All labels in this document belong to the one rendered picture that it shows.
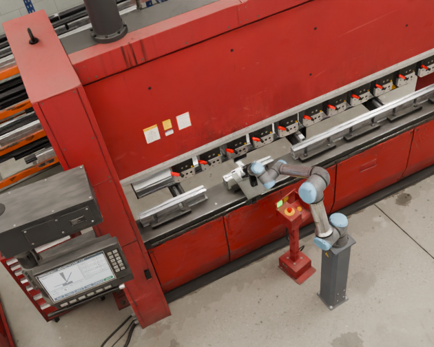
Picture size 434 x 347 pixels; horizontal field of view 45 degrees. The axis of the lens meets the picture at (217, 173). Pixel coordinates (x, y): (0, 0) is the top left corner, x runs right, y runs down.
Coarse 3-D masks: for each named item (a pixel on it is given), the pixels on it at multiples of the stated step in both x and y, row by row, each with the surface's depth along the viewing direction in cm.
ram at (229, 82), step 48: (336, 0) 310; (384, 0) 327; (432, 0) 345; (192, 48) 287; (240, 48) 302; (288, 48) 317; (336, 48) 335; (384, 48) 355; (432, 48) 377; (96, 96) 280; (144, 96) 294; (192, 96) 309; (240, 96) 326; (288, 96) 344; (144, 144) 316; (192, 144) 334
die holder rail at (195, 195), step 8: (192, 192) 371; (200, 192) 369; (168, 200) 368; (176, 200) 367; (184, 200) 367; (192, 200) 371; (200, 200) 375; (152, 208) 365; (160, 208) 364; (168, 208) 365; (176, 208) 369; (144, 216) 361; (152, 216) 363; (160, 216) 367; (144, 224) 365
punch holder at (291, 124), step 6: (294, 114) 358; (282, 120) 357; (288, 120) 359; (294, 120) 362; (276, 126) 363; (282, 126) 360; (288, 126) 363; (294, 126) 365; (276, 132) 369; (282, 132) 364; (288, 132) 367
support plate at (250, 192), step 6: (234, 174) 373; (240, 180) 368; (246, 180) 368; (258, 180) 366; (240, 186) 365; (246, 186) 364; (258, 186) 363; (264, 186) 362; (246, 192) 360; (252, 192) 360; (258, 192) 359; (264, 192) 359
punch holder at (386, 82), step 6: (378, 78) 373; (384, 78) 376; (390, 78) 378; (372, 84) 380; (378, 84) 376; (384, 84) 380; (390, 84) 382; (372, 90) 384; (378, 90) 381; (384, 90) 384
